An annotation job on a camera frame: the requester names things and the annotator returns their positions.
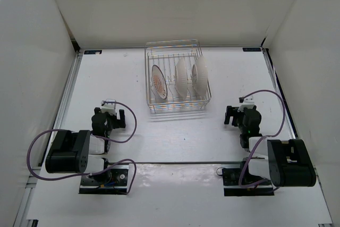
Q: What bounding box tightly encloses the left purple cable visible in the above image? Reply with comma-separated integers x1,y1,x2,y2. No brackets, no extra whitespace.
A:
27,101,138,195

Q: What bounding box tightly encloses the chrome wire dish rack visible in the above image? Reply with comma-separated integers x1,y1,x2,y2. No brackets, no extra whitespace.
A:
144,39,211,114

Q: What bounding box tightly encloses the table label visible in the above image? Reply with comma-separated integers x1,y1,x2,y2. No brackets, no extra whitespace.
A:
83,50,102,55
242,47,261,52

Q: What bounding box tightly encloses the right table label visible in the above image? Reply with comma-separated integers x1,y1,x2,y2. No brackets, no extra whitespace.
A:
242,47,261,52

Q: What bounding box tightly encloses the flower patterned plate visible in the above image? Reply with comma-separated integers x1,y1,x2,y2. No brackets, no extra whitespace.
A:
192,56,208,97

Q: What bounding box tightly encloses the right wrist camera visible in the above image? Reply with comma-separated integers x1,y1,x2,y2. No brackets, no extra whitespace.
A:
237,95,255,112

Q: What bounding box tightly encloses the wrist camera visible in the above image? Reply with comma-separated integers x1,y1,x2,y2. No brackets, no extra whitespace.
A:
101,99,116,115
237,95,255,112

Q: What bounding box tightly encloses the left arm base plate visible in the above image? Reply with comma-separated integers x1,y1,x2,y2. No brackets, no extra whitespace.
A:
79,165,129,195

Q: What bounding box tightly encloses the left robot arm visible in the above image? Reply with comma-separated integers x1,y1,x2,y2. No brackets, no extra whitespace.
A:
45,104,126,173

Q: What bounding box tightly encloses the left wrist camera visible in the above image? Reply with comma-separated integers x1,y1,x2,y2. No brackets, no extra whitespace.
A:
101,99,116,115

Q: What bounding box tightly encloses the orange patterned plate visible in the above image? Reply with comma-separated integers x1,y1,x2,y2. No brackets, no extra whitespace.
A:
151,65,167,99

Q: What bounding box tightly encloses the left table label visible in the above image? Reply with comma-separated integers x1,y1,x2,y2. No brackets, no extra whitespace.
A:
83,50,102,55

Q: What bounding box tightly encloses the white middle plate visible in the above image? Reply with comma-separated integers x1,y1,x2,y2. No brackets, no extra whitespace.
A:
175,57,188,99

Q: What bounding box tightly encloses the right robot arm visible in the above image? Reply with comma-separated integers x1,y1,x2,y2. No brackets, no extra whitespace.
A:
222,106,317,188

